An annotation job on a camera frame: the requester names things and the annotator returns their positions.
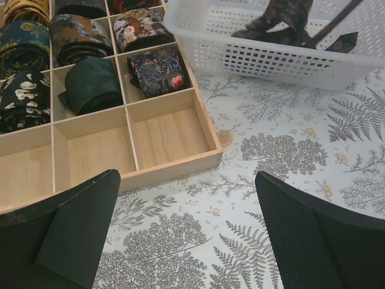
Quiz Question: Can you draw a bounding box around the wooden compartment tray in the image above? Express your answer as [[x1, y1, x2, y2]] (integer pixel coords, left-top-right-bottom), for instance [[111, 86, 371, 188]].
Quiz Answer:
[[1, 37, 223, 214]]

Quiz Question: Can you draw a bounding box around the rolled black white floral tie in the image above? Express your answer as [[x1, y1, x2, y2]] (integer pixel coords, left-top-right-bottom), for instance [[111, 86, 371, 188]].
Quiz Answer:
[[1, 70, 51, 134]]

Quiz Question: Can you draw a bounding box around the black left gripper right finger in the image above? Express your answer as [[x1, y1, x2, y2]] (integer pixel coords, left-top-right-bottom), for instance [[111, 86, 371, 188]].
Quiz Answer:
[[255, 171, 384, 288]]

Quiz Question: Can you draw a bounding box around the white plastic mesh basket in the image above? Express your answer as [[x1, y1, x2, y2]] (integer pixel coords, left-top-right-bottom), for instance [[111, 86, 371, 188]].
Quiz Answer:
[[164, 1, 384, 90]]

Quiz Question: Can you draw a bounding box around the rolled dark green tie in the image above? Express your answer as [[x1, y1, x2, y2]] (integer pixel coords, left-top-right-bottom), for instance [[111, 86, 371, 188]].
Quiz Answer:
[[58, 57, 123, 116]]

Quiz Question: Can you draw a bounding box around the rolled yellow black tie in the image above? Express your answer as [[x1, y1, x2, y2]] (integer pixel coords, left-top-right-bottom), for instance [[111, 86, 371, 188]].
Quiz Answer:
[[3, 0, 50, 27]]

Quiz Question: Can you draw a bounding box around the rolled brown blue floral tie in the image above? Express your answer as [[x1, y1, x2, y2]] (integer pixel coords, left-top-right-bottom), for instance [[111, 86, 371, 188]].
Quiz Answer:
[[49, 14, 113, 67]]

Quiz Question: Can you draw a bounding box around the rolled pink floral dark tie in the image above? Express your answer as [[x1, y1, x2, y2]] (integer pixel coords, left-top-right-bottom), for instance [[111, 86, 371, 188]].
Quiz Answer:
[[112, 8, 174, 52]]

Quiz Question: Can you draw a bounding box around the rolled navy yellow leaf tie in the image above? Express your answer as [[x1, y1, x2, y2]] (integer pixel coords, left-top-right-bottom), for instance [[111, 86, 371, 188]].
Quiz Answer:
[[1, 20, 50, 78]]

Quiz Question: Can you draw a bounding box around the rolled dark grey tie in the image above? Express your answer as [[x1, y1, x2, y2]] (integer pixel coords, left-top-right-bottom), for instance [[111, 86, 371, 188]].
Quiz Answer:
[[55, 0, 107, 19]]

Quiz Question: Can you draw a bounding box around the rolled orange black tie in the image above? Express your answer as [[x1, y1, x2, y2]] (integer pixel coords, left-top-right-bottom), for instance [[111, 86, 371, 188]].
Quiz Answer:
[[108, 0, 160, 14]]

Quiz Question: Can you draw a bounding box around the brown paisley patterned tie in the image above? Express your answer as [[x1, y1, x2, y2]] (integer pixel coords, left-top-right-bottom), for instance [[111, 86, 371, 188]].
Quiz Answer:
[[232, 0, 362, 49]]

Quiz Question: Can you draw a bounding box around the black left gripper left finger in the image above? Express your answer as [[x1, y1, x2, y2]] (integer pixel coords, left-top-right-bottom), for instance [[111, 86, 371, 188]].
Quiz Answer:
[[1, 169, 121, 288]]

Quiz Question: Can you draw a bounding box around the rolled navy paisley rose tie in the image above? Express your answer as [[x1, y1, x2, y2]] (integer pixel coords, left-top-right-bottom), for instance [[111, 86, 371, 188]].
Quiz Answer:
[[127, 46, 188, 99]]

